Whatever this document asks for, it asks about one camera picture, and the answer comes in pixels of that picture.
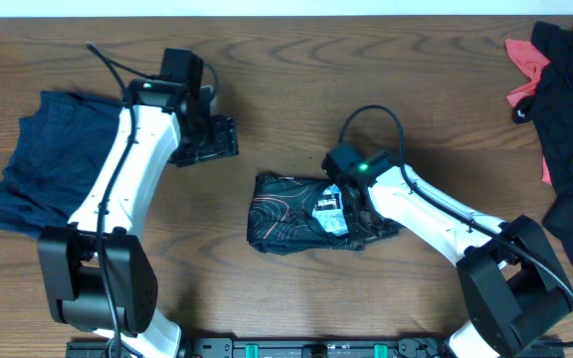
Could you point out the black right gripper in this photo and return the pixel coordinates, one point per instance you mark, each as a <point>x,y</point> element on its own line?
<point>357,233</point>

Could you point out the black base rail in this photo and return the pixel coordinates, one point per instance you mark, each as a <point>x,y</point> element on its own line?
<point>232,348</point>

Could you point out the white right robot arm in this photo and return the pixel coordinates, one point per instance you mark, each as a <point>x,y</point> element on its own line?
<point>514,287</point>

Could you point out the folded navy blue shirt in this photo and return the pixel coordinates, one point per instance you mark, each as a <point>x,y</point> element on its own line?
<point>60,152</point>

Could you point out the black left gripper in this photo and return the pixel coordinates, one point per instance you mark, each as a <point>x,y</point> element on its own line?
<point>214,140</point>

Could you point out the red cloth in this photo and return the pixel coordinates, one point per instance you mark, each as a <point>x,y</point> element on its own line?
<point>530,62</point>

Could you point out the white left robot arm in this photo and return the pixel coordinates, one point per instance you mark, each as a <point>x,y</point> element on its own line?
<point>96,274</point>

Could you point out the plain black shirt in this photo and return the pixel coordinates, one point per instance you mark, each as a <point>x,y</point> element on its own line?
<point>550,109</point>

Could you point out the black printed cycling jersey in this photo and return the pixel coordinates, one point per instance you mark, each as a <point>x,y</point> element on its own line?
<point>290,215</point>

